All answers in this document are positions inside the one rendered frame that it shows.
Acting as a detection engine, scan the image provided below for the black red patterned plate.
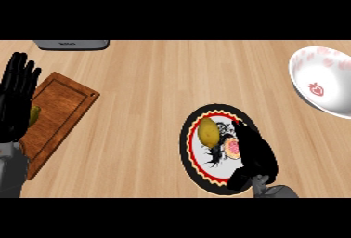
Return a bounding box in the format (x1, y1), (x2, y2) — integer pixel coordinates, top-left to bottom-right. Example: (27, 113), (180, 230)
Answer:
(179, 103), (266, 196)

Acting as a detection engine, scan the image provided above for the pink frosted cupcake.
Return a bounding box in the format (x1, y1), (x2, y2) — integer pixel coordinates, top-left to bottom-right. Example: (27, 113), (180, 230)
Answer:
(223, 137), (244, 161)

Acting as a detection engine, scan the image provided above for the white bowl with pink prints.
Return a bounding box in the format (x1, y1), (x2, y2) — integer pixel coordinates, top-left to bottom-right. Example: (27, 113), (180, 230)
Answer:
(288, 46), (351, 120)

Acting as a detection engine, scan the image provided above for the yellow potato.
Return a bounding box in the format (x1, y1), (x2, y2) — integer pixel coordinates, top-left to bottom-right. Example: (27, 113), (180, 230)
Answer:
(197, 117), (223, 150)

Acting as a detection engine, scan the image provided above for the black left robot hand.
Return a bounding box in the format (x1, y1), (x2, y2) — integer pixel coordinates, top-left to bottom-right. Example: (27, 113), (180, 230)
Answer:
(0, 51), (43, 144)

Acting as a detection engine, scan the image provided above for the brown wooden cutting board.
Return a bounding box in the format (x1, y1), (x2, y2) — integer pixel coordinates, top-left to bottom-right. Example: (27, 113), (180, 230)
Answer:
(18, 71), (102, 181)

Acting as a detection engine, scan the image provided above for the olive green vegetable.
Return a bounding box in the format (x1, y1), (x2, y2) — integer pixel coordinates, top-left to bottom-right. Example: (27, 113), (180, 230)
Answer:
(30, 105), (43, 128)

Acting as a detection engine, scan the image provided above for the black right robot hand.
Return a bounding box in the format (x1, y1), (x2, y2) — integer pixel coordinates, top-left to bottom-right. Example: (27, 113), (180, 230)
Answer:
(226, 120), (281, 192)

